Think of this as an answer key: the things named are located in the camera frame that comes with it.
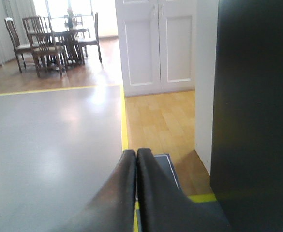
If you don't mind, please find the wooden dining chair right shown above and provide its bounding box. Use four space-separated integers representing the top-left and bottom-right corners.
76 12 102 64

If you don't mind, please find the wooden dining chair front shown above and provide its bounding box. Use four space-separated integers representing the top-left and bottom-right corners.
22 16 68 77

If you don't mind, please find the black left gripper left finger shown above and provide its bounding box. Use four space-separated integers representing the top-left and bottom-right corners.
52 150 136 232

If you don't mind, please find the wooden dining chair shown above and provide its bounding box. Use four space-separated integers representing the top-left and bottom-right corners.
22 16 68 77
76 12 102 64
4 17 31 73

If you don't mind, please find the white panelled cabinet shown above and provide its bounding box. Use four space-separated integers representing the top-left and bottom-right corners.
115 0 197 97

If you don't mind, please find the dark grey refrigerator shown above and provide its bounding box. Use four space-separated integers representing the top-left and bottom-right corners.
210 0 283 232

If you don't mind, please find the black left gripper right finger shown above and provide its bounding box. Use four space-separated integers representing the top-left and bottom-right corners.
137 148 231 232

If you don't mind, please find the wooden dining table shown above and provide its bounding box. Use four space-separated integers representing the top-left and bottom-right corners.
45 27 89 66

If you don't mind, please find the wooden dining chair left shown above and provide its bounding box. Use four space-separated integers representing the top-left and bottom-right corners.
4 17 31 73

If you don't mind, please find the dark floor sign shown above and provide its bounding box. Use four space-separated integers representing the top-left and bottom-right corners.
154 153 182 191

